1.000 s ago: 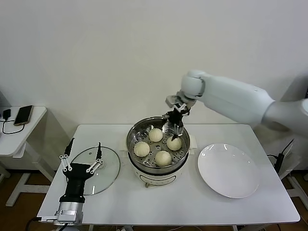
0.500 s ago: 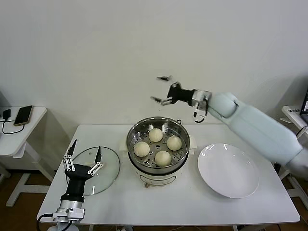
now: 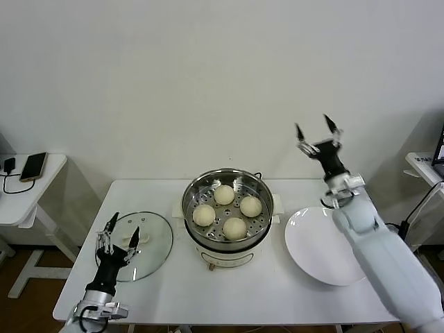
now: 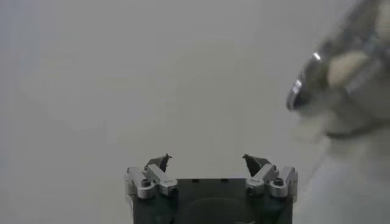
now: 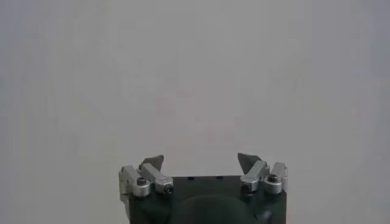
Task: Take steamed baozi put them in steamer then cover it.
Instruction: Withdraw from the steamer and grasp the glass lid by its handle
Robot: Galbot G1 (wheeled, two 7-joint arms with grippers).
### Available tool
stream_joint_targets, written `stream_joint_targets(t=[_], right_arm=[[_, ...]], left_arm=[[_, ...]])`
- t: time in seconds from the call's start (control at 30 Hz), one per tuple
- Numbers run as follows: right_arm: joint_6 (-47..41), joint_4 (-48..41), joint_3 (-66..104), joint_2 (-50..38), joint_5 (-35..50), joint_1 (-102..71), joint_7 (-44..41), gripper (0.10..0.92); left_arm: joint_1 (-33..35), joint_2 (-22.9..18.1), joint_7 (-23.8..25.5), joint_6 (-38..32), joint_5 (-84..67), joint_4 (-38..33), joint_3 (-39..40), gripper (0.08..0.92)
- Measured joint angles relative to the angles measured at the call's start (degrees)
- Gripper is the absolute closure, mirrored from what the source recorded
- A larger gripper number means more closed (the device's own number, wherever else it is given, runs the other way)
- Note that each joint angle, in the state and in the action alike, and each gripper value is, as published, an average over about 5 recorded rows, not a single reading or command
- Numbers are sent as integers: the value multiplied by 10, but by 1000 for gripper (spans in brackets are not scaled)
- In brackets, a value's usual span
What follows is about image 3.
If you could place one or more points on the black charger block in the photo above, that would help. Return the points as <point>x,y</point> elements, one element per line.
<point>9,164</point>

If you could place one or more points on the white steamed baozi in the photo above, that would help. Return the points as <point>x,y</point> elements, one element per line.
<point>204,214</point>
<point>223,194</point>
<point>234,228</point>
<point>250,206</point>

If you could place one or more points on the gold smartphone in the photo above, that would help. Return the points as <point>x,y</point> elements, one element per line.
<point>33,166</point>

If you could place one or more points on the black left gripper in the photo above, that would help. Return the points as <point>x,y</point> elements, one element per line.
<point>109,265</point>

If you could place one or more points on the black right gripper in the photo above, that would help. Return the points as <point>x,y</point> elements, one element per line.
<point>331,159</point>

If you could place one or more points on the white electric cooker pot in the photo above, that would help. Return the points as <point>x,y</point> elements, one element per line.
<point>225,258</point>

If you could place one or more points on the dark laptop screen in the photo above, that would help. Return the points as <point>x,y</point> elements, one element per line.
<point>440,145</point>

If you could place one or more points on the round glass pot lid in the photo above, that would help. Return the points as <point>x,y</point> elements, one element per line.
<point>156,243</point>

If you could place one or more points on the white round plate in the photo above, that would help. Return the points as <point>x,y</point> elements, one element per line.
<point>312,243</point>

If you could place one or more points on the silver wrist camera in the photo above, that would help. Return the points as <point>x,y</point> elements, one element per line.
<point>354,181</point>
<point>114,309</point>

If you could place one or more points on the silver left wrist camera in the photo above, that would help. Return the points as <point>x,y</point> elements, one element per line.
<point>114,309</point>

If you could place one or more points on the white side table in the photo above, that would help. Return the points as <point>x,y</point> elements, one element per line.
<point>425,170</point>
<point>21,204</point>

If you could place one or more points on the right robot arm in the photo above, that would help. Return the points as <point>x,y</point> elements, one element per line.
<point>381,249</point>

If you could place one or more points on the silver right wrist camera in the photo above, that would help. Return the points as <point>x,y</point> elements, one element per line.
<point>354,181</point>

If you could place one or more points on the stainless steel steamer basket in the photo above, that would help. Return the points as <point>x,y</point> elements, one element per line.
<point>194,187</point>

